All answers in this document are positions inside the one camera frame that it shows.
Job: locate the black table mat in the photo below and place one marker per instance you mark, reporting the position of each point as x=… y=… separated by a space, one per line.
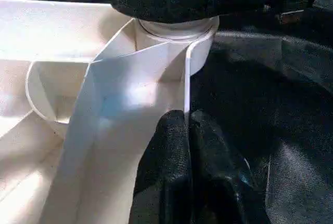
x=281 y=120

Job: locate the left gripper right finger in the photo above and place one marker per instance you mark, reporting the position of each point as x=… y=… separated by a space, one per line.
x=223 y=182

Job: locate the white plastic table top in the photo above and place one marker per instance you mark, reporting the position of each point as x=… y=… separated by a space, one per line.
x=67 y=78

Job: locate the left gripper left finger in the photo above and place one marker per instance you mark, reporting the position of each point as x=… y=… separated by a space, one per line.
x=164 y=177

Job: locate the white plastic table leg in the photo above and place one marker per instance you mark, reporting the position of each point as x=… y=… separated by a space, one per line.
x=177 y=29

